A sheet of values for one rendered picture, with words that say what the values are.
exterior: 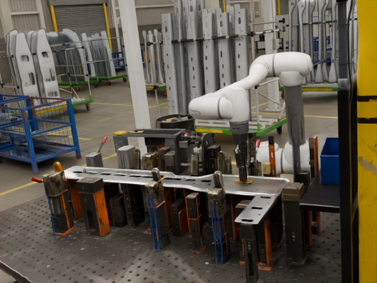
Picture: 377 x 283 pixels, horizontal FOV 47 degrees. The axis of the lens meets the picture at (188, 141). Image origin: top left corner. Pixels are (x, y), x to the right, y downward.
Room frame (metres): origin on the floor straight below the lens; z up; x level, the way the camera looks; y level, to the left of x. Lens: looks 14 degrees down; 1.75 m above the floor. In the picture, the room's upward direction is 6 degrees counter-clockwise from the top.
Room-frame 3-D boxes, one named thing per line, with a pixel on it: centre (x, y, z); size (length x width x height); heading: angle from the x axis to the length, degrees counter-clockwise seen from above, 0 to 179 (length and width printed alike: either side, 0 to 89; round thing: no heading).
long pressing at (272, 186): (2.21, 0.19, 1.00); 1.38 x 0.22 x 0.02; 61
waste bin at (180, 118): (5.26, 0.13, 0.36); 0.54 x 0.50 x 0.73; 135
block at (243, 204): (1.79, -0.22, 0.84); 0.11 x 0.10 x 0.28; 151
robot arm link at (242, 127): (1.99, -0.24, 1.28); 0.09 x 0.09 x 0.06
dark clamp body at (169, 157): (2.40, 0.10, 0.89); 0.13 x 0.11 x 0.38; 151
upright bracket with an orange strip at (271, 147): (2.07, -0.41, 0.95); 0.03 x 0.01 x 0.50; 61
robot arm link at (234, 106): (1.99, -0.23, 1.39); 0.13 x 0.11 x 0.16; 67
